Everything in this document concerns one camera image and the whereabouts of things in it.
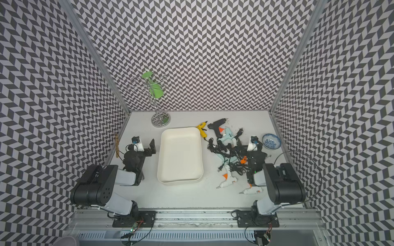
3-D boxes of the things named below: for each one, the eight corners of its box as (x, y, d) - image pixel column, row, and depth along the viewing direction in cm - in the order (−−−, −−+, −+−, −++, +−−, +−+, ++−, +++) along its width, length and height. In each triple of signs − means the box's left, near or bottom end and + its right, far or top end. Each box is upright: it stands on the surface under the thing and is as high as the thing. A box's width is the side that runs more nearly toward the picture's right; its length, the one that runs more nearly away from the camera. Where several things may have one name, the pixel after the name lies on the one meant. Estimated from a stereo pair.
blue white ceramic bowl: (269, 152, 99) (272, 148, 94) (259, 141, 105) (261, 136, 100) (280, 147, 101) (283, 142, 97) (269, 136, 107) (272, 131, 103)
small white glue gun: (239, 194, 83) (240, 192, 80) (238, 188, 85) (239, 186, 82) (261, 194, 83) (263, 192, 80) (260, 188, 85) (262, 186, 82)
